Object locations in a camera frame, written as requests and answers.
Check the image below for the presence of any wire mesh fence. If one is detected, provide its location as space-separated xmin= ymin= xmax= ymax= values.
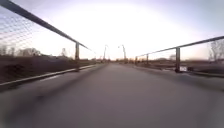
xmin=0 ymin=0 xmax=104 ymax=90
xmin=133 ymin=35 xmax=224 ymax=78

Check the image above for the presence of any curved street lamp pole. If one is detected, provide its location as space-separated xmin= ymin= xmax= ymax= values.
xmin=117 ymin=44 xmax=128 ymax=64
xmin=102 ymin=44 xmax=110 ymax=63

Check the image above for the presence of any grey paved path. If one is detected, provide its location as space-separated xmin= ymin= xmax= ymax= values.
xmin=0 ymin=63 xmax=224 ymax=128

